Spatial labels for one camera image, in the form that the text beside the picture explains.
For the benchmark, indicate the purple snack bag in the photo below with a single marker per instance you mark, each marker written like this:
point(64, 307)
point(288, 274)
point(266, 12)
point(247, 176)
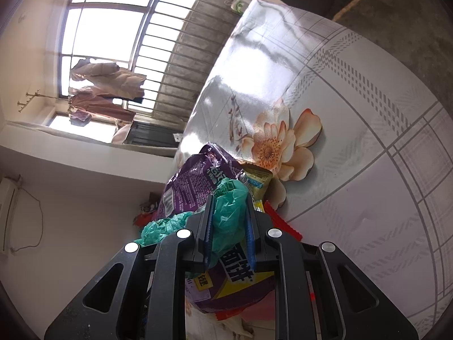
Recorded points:
point(198, 184)

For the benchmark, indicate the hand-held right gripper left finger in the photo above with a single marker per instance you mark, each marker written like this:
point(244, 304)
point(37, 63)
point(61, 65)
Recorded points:
point(208, 235)

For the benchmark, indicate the red bag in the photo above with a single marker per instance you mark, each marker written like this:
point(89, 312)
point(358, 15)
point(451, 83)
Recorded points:
point(145, 219)

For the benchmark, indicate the yellow green snack packet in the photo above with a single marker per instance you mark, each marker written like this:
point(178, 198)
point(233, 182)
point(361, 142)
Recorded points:
point(258, 182)

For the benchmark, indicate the red white torn package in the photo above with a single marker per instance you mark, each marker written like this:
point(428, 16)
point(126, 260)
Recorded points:
point(283, 225)

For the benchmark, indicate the dark slatted chair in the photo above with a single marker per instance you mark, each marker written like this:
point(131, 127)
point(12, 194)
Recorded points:
point(152, 132)

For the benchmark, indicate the window railing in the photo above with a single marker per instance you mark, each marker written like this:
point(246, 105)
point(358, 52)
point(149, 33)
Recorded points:
point(184, 63)

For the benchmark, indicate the green plastic bag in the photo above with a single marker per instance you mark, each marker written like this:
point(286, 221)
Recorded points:
point(230, 212)

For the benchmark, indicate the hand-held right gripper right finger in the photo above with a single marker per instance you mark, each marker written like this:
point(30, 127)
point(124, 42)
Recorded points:
point(252, 235)

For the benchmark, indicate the green white container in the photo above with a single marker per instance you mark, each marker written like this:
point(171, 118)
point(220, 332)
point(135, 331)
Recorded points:
point(237, 7)

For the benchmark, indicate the beige hanging coat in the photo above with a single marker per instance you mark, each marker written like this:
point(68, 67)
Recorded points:
point(113, 78)

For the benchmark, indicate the pink hanging coat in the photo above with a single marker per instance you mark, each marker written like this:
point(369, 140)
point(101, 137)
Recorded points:
point(102, 106)

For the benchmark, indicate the small purple garment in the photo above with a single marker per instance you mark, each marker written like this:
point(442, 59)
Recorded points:
point(79, 118)

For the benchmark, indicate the brass wall hook rack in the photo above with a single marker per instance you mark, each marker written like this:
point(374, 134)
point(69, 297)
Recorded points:
point(39, 97)

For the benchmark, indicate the floral tablecloth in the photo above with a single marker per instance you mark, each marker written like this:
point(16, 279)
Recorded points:
point(354, 148)

